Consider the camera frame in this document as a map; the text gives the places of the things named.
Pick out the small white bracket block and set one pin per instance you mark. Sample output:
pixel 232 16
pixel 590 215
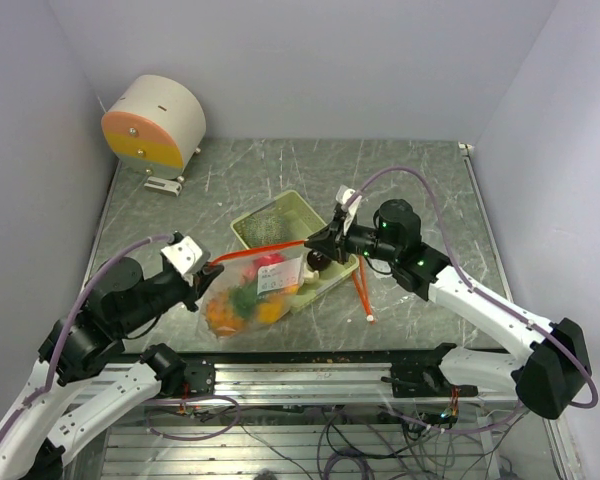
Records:
pixel 163 186

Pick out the pale green plastic basket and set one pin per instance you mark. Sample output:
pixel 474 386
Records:
pixel 302 221

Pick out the red yellow toy mango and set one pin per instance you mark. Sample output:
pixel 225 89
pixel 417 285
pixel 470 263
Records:
pixel 271 258

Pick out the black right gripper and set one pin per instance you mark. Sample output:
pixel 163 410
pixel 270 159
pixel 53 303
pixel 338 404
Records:
pixel 327 240

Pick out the orange toy pineapple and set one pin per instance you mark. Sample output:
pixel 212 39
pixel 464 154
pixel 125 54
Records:
pixel 232 310

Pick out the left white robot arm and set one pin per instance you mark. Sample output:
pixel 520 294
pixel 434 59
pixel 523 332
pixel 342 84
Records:
pixel 39 436

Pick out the white toy garlic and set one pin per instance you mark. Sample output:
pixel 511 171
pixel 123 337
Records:
pixel 309 276

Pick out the orange toy bell pepper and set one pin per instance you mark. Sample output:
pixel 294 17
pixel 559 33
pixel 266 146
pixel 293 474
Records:
pixel 272 309

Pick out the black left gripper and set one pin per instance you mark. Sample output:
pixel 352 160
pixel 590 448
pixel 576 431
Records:
pixel 200 280

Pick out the spare clear zip bag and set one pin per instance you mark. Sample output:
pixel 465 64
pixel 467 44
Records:
pixel 359 279

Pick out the beige drum orange yellow face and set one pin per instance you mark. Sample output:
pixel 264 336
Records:
pixel 155 127

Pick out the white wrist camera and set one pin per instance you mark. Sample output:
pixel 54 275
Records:
pixel 348 201
pixel 185 254

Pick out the dark toy plum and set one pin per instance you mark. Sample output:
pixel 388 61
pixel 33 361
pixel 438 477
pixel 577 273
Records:
pixel 317 261

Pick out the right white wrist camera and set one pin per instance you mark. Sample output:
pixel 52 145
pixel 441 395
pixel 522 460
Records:
pixel 348 201

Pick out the clear zip bag orange zipper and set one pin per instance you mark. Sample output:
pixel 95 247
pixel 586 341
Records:
pixel 282 279

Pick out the aluminium rail frame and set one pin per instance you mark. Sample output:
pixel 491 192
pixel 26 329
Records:
pixel 348 376

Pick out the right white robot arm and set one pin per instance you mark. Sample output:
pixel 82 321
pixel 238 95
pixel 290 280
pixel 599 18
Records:
pixel 545 363

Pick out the green netted toy melon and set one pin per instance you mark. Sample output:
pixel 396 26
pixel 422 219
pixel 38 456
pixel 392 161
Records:
pixel 264 229

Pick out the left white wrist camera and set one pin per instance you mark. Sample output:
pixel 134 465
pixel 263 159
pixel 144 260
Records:
pixel 185 254

